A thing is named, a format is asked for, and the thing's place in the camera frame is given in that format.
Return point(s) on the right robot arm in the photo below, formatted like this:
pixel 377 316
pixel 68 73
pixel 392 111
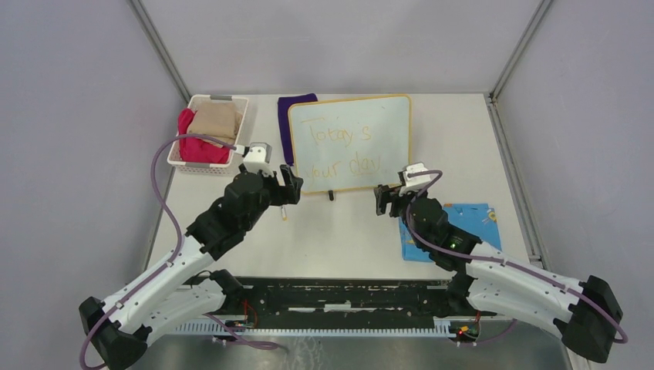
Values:
pixel 584 315

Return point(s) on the aluminium rail frame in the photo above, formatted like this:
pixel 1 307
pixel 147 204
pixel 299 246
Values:
pixel 536 253

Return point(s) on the blue patterned cloth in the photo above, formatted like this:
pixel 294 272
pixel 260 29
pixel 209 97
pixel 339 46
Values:
pixel 477 218

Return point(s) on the yellow framed whiteboard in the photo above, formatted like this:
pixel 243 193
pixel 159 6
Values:
pixel 351 144

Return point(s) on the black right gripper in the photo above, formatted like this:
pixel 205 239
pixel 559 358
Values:
pixel 385 195

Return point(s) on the purple folded cloth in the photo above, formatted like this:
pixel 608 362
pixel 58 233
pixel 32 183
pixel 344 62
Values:
pixel 284 104

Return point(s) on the beige cloth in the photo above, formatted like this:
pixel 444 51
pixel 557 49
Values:
pixel 221 121

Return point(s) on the pink cloth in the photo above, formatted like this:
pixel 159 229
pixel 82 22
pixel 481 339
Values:
pixel 197 150

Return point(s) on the white cable duct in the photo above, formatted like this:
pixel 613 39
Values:
pixel 440 329

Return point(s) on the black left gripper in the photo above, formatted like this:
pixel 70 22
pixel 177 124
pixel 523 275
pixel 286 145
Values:
pixel 288 193

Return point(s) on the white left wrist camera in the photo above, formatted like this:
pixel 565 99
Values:
pixel 257 153

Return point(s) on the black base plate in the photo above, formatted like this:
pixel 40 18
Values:
pixel 325 304

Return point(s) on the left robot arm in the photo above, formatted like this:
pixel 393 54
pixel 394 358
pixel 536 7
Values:
pixel 122 326

